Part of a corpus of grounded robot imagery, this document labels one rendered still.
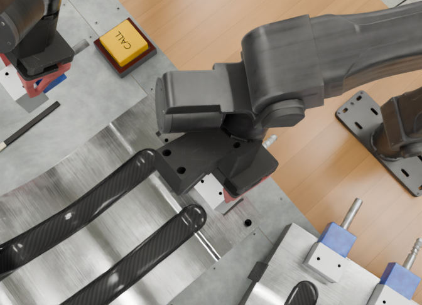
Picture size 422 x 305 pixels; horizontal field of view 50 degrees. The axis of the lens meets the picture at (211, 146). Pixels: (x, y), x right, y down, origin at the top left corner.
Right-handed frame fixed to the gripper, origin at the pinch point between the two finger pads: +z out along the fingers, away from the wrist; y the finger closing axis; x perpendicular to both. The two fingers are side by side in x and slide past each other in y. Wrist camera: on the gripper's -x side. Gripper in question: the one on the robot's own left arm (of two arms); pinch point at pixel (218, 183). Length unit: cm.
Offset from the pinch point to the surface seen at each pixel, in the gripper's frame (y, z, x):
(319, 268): 16.9, 6.6, 6.8
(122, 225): -5.2, 8.8, -11.7
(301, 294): 17.8, 11.1, 4.4
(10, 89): -26.6, -2.0, -16.0
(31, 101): -25.4, 0.6, -14.0
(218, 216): 2.5, 5.7, -0.5
